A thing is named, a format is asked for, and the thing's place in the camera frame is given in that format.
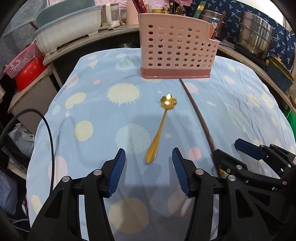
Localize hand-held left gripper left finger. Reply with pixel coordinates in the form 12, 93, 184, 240
26, 148, 127, 241

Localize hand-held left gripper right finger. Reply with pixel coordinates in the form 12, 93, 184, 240
171, 147, 271, 241

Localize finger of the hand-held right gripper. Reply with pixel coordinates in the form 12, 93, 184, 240
212, 149, 249, 179
234, 138, 282, 163

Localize gold flower spoon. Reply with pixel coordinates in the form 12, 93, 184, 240
145, 93, 178, 165

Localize brown chopstick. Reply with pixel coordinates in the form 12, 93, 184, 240
179, 78, 226, 179

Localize pink perforated utensil holder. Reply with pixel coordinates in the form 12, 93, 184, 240
137, 13, 220, 79

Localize dark red chopstick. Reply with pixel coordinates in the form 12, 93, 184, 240
211, 11, 226, 39

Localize green chopstick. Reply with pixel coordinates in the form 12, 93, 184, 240
194, 1, 204, 18
198, 1, 208, 19

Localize green bag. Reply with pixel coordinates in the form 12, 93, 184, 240
285, 108, 296, 124

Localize blue printed tablecloth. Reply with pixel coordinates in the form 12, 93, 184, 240
25, 47, 296, 241

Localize green and yellow trays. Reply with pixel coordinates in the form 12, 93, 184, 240
266, 54, 296, 92

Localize black induction cooker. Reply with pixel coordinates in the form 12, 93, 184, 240
235, 44, 271, 68

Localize grey plastic bag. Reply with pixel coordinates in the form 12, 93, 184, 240
8, 124, 36, 158

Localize low wooden cabinet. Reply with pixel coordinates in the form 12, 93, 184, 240
8, 72, 63, 130

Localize stacked steel steamer pot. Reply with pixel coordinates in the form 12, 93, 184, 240
237, 11, 280, 60

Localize bluish plastic bag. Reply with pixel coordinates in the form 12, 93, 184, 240
0, 170, 19, 216

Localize red plastic basin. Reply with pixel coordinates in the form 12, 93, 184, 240
15, 56, 49, 93

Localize wooden shelf board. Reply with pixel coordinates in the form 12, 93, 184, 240
43, 23, 141, 66

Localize steel rice cooker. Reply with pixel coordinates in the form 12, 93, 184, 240
199, 9, 229, 40

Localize dark blue printed curtain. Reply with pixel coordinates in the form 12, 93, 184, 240
203, 0, 296, 70

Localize small pink mesh basket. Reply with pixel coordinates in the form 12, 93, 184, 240
3, 43, 43, 77

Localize teal and white dish tub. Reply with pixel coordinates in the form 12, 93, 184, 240
32, 5, 102, 55

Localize white countertop appliance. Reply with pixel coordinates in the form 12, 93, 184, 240
101, 2, 121, 27

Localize pink dotted curtain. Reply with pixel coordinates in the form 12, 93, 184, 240
94, 0, 176, 7

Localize grey striped cloth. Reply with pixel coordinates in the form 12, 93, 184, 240
0, 0, 49, 70

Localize black cable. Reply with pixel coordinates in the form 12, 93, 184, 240
0, 108, 55, 197

